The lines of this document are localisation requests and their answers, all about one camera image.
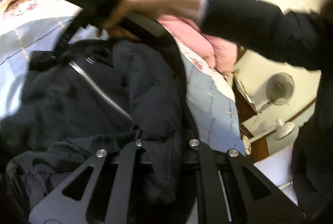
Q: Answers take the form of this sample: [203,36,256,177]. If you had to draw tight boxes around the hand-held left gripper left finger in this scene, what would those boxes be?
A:
[29,139,146,224]

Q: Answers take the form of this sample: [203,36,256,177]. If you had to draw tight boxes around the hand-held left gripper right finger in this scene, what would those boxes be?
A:
[189,139,305,224]

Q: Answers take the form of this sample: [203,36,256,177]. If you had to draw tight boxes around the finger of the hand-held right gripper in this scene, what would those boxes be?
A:
[29,14,87,71]

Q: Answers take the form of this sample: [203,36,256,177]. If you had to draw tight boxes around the black hooded puffer jacket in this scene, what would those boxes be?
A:
[0,16,201,224]

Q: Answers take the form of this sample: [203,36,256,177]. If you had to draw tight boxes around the person's right hand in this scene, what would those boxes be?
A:
[97,0,184,40]

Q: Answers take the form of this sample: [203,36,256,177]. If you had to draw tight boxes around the pink cartoon cat bed sheet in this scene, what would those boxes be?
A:
[0,0,236,100]

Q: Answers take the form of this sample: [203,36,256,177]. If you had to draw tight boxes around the blue plaid blanket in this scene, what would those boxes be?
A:
[0,16,246,155]

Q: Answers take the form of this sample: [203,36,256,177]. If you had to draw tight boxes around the dark wooden bedside cabinet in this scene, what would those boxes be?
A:
[231,72,270,162]

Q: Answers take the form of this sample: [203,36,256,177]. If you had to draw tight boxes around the small white fan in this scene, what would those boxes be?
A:
[242,118,296,155]

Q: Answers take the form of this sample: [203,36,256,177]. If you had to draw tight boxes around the grey standing fan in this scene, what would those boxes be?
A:
[256,72,296,114]

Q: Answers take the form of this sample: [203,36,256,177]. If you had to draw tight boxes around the person's dark clothed body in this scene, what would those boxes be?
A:
[290,0,333,219]

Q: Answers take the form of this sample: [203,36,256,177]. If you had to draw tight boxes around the pink folded quilt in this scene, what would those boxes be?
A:
[156,16,242,74]

